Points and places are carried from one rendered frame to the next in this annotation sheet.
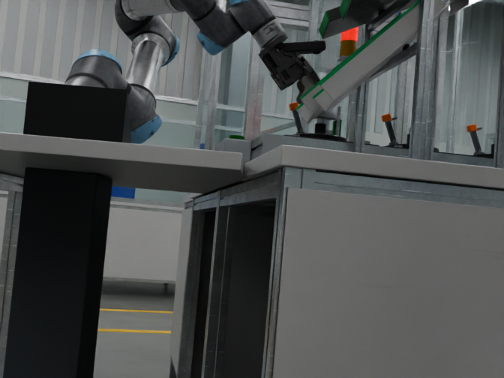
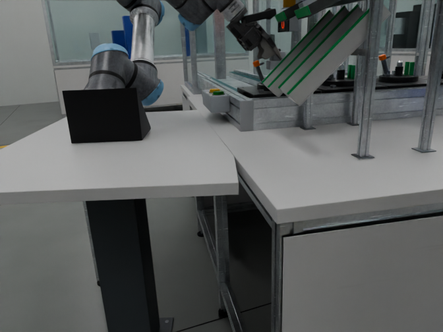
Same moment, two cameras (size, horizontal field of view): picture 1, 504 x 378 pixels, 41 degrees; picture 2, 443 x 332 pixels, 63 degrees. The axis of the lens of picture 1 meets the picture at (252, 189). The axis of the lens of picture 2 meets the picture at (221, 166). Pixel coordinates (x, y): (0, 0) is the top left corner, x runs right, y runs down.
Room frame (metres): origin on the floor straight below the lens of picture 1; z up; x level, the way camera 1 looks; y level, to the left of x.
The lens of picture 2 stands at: (0.37, 0.06, 1.14)
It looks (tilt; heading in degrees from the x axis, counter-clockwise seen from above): 19 degrees down; 0
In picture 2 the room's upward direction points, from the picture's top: 2 degrees counter-clockwise
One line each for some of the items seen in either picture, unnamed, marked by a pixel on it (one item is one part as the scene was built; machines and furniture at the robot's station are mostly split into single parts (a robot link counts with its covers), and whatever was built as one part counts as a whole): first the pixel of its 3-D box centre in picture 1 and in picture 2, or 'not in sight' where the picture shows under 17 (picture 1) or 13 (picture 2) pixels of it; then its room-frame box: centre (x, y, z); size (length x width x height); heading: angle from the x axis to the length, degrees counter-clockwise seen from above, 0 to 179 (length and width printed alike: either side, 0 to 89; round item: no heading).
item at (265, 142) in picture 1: (242, 168); (221, 96); (1.97, 0.03, 0.91); 0.89 x 0.06 x 0.11; 10
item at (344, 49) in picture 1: (348, 50); (289, 0); (1.94, -0.25, 1.28); 0.05 x 0.05 x 0.05
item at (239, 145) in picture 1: (231, 154); (215, 99); (1.77, 0.06, 0.93); 0.21 x 0.07 x 0.06; 10
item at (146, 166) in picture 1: (93, 169); (124, 141); (1.54, 0.37, 0.84); 0.90 x 0.70 x 0.03; 0
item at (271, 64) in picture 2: (325, 105); (279, 58); (1.73, -0.17, 1.08); 0.08 x 0.04 x 0.07; 100
